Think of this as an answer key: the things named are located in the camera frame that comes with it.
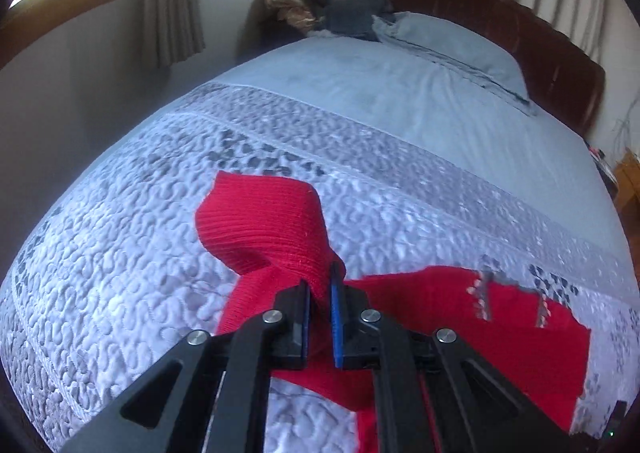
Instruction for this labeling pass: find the red knit sweater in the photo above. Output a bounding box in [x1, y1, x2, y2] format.
[194, 170, 592, 453]

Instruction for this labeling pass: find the dark wooden headboard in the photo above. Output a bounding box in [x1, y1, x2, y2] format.
[390, 0, 605, 137]

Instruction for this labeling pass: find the pile of dark clothes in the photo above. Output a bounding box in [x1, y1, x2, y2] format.
[264, 0, 396, 40]

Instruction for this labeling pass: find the light blue pillow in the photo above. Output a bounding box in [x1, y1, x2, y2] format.
[372, 11, 538, 116]

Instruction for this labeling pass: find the grey quilted bedspread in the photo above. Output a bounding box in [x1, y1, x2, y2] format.
[1, 83, 639, 450]

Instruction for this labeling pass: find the light blue bed sheet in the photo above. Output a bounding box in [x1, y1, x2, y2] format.
[218, 37, 630, 260]

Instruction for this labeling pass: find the wooden desk cabinet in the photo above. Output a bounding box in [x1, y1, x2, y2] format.
[614, 148, 639, 215]

